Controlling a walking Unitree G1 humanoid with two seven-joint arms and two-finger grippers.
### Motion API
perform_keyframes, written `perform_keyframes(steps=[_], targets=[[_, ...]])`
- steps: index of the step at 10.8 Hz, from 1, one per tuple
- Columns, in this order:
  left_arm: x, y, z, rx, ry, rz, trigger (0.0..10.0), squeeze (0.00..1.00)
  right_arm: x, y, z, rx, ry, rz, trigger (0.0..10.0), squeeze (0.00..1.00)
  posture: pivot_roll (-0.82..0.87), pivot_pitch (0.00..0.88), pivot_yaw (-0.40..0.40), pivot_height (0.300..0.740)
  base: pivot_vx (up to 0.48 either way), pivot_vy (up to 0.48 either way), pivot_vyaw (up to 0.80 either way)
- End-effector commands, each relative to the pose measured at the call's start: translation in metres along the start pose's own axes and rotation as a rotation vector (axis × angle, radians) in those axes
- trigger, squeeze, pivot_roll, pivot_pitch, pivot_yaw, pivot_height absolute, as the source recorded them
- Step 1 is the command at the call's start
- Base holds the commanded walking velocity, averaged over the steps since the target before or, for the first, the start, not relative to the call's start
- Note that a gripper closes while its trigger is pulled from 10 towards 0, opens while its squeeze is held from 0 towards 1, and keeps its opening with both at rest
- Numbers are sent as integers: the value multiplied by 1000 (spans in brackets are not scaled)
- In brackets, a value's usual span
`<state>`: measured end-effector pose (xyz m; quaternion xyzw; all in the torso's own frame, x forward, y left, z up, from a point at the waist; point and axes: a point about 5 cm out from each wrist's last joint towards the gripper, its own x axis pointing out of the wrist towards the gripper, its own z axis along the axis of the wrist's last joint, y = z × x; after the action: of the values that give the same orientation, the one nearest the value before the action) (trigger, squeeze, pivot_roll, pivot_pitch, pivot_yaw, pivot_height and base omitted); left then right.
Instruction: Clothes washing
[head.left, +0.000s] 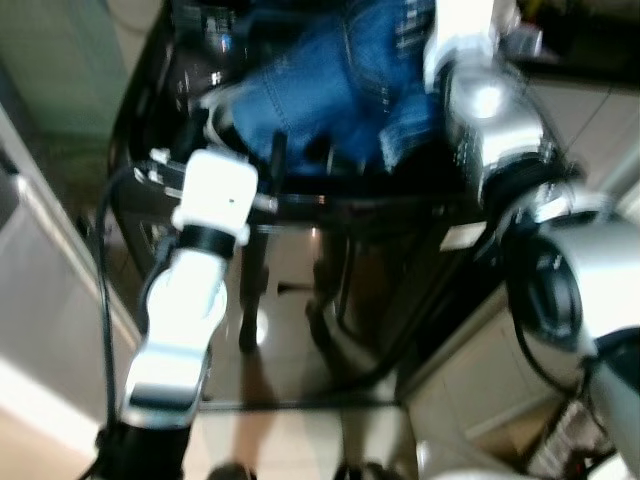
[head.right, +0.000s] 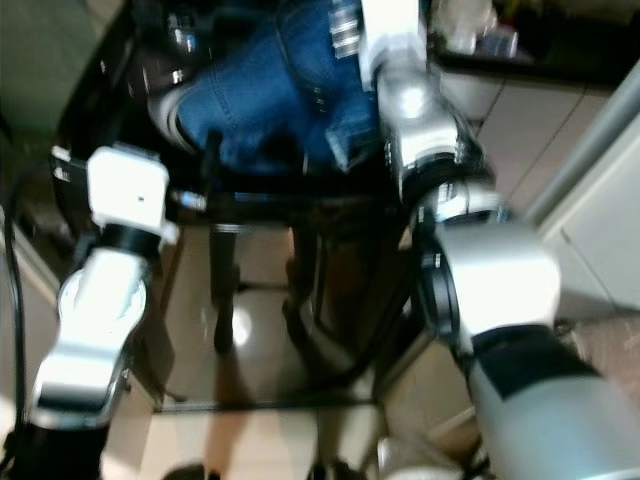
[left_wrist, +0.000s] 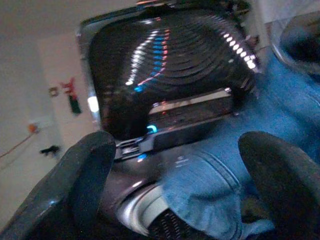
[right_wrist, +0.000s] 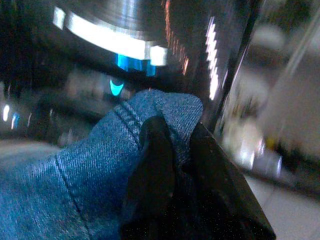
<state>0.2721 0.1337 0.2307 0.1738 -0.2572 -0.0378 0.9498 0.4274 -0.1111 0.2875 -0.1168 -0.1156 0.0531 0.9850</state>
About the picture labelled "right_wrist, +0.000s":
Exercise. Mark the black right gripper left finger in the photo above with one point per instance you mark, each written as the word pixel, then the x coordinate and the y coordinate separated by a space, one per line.
pixel 152 175

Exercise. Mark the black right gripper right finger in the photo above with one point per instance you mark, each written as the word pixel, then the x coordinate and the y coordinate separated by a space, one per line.
pixel 220 180

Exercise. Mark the blue denim jeans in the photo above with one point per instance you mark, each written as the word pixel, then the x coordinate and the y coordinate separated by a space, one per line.
pixel 90 170

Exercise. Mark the black front-loading washing machine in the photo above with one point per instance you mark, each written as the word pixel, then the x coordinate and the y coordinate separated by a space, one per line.
pixel 125 50

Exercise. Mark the silver washing machine control dial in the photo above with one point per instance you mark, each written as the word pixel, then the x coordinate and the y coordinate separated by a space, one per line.
pixel 112 30

